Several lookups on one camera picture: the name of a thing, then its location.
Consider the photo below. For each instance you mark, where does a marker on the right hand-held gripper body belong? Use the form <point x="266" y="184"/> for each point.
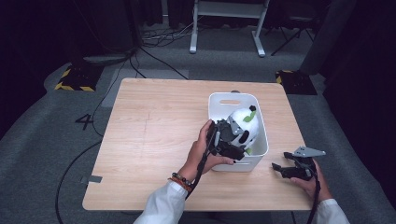
<point x="303" y="171"/>

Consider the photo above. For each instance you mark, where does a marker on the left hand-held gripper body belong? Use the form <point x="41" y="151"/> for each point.
<point x="222" y="133"/>

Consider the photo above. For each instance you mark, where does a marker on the white plastic storage bin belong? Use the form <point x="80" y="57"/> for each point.
<point x="227" y="168"/>

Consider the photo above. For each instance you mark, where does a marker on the panda plush toy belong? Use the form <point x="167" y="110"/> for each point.
<point x="244" y="127"/>

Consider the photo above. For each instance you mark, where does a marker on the person's right hand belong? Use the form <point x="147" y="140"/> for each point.
<point x="319" y="188"/>

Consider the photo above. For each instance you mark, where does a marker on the person's left hand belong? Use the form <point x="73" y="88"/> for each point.
<point x="196" y="155"/>

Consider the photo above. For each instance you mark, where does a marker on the person's right white sleeve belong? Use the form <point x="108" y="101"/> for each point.
<point x="331" y="213"/>

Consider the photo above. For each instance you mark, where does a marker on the person's white sleeve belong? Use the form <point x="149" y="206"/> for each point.
<point x="331" y="213"/>
<point x="163" y="205"/>

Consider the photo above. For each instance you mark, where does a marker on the black yellow striped base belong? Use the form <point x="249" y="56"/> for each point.
<point x="79" y="79"/>
<point x="297" y="82"/>

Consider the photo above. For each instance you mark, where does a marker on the person's left white sleeve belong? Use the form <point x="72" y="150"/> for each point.
<point x="163" y="205"/>

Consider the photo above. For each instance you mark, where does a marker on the black tripod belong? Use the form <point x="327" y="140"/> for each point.
<point x="292" y="35"/>

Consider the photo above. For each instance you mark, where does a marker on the grey curtain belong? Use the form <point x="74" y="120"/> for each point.
<point x="327" y="37"/>

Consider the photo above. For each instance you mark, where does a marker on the grey tape strip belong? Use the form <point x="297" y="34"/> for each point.
<point x="93" y="179"/>

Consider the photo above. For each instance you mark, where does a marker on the white desk frame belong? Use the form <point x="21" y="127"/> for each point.
<point x="229" y="9"/>

